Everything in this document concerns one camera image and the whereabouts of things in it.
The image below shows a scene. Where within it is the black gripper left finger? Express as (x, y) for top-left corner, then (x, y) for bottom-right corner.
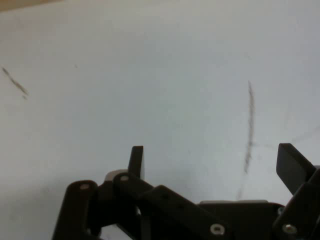
(51, 145), (234, 240)

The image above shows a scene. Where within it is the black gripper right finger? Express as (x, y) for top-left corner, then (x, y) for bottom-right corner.
(272, 142), (320, 240)

